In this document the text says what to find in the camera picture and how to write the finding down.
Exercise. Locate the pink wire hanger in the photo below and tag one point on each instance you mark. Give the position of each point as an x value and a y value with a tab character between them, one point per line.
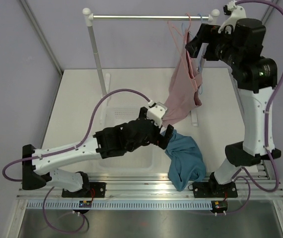
172	27

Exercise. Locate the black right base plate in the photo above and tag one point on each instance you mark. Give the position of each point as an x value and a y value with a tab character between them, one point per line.
209	190

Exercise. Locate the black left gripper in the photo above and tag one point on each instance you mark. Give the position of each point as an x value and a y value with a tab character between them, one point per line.
163	140

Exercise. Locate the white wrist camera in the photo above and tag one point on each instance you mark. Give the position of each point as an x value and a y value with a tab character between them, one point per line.
156	112
235	12

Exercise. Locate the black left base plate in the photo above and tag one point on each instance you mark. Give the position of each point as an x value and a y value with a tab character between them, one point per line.
96	189

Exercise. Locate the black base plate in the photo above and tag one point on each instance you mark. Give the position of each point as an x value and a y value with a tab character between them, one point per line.
209	190
96	189

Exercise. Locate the blue wire hanger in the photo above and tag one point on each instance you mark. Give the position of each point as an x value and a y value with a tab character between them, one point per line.
201	60

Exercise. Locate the white slotted cable duct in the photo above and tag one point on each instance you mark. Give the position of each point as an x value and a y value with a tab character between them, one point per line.
120	205

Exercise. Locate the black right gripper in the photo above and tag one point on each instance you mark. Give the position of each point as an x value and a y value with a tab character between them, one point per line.
208	34

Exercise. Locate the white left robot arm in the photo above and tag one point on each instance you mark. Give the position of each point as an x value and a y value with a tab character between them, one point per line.
45	167

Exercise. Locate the white clothes rack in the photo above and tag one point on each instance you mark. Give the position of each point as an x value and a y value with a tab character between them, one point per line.
104	79

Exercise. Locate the pink tank top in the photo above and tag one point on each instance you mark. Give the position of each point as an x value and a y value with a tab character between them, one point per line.
183	90

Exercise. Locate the blue tank top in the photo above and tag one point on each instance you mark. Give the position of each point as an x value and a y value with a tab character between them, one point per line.
186	161

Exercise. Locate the aluminium mounting rail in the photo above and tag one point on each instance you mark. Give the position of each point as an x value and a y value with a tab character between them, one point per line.
158	186

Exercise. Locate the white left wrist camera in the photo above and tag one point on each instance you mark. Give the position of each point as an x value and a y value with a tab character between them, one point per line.
156	112

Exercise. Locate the translucent white plastic basket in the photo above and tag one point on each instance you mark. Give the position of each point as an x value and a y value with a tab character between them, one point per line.
138	161

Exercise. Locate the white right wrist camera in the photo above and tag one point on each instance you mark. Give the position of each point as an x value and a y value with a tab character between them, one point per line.
235	12

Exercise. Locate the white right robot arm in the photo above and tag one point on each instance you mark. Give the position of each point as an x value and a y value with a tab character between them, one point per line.
240	46

